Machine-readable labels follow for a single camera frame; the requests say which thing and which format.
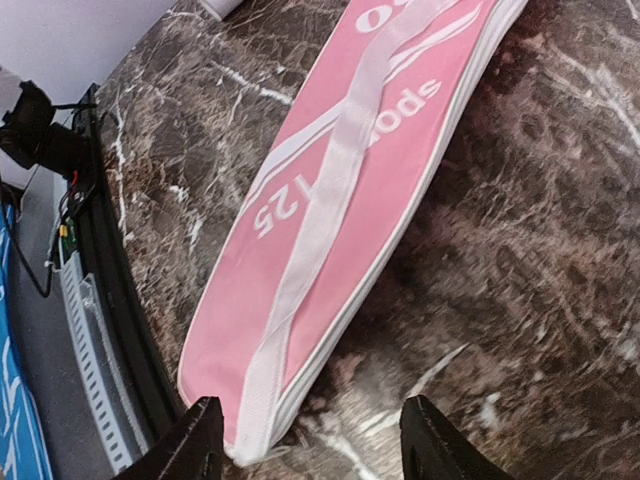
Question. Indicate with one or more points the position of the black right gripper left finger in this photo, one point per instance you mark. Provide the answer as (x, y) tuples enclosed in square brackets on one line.
[(191, 449)]

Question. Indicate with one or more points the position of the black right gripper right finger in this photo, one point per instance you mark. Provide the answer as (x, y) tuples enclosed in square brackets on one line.
[(433, 448)]

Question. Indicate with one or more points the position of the pink racket cover bag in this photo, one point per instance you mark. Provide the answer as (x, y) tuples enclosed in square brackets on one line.
[(329, 204)]

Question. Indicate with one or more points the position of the white shuttlecock tube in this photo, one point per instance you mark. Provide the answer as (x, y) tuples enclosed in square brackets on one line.
[(220, 9)]

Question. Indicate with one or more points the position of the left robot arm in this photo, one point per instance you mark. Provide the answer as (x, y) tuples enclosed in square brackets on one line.
[(30, 136)]

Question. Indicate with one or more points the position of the blue patterned mat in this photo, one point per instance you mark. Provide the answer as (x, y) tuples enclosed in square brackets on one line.
[(24, 453)]

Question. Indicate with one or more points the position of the white slotted cable duct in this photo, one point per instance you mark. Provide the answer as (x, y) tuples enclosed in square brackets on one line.
[(82, 316)]

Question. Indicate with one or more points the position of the black front rail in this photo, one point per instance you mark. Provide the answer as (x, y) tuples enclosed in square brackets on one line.
[(144, 403)]

